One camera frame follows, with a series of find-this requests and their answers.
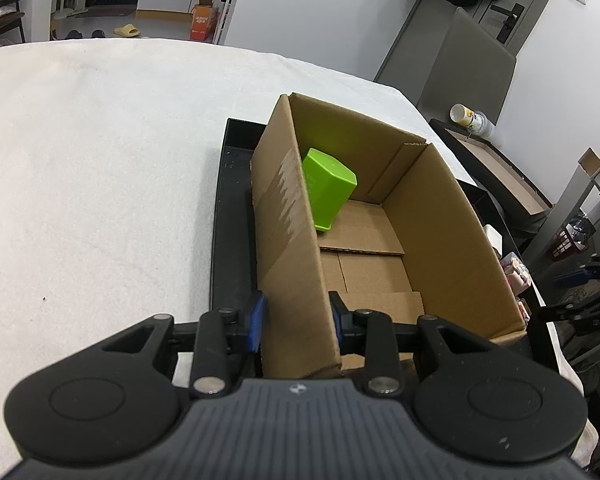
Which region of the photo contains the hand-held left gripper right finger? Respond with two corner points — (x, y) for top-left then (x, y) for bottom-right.
(328, 290), (487, 397)

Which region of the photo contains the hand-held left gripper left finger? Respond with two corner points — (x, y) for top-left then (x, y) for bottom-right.
(101, 292), (269, 398)

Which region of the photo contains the pastel printed toy pack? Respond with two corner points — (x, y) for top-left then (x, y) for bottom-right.
(501, 252), (534, 297)

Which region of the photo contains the black tray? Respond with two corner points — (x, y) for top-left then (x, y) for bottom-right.
(209, 118), (562, 377)

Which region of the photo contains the brown cardboard box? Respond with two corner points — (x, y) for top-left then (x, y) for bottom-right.
(250, 92), (529, 382)

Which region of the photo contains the red basket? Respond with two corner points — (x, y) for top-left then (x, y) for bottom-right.
(550, 227), (594, 262)

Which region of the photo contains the grey table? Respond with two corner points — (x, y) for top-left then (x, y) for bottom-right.
(522, 160), (600, 273)

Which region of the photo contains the small open cardboard box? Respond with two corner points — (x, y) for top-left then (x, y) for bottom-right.
(578, 147), (600, 177)

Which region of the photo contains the black box with brown inside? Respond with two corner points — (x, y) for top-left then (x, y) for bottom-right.
(428, 118), (554, 222)

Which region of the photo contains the green plastic cup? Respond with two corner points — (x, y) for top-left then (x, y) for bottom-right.
(301, 147), (359, 234)

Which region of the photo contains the white can with yellow label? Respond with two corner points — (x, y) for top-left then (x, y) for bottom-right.
(450, 103), (496, 139)

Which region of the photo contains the grey chair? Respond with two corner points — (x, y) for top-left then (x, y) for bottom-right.
(419, 7), (519, 127)

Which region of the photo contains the grey door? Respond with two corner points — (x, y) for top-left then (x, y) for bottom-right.
(372, 0), (576, 86)

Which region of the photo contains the orange carton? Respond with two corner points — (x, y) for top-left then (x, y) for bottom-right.
(188, 0), (220, 42)

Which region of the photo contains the black door handle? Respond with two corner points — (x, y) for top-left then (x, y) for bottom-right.
(490, 3), (526, 44)

